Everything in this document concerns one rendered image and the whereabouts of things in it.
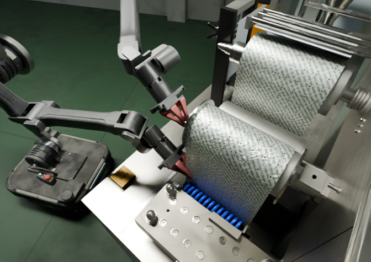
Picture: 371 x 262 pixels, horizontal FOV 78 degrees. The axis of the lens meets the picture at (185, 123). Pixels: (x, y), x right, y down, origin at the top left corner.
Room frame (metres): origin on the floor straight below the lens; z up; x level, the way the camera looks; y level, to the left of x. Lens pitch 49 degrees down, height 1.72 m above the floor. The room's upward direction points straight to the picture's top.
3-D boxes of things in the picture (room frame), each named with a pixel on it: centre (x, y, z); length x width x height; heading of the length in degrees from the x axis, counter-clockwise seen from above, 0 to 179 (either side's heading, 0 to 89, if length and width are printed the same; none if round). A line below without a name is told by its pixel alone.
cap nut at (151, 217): (0.23, 0.10, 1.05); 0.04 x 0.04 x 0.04
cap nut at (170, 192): (0.31, 0.05, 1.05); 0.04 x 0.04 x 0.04
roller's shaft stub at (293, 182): (0.23, -0.27, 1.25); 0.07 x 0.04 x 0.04; 52
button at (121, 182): (0.43, 0.24, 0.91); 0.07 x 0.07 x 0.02; 52
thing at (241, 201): (0.29, -0.09, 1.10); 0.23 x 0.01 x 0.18; 52
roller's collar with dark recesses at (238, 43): (0.62, -0.18, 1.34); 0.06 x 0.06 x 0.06; 52
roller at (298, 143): (0.43, -0.21, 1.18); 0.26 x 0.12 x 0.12; 52
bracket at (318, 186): (0.23, -0.27, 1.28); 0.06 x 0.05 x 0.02; 52
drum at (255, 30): (3.21, -1.06, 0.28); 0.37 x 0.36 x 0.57; 75
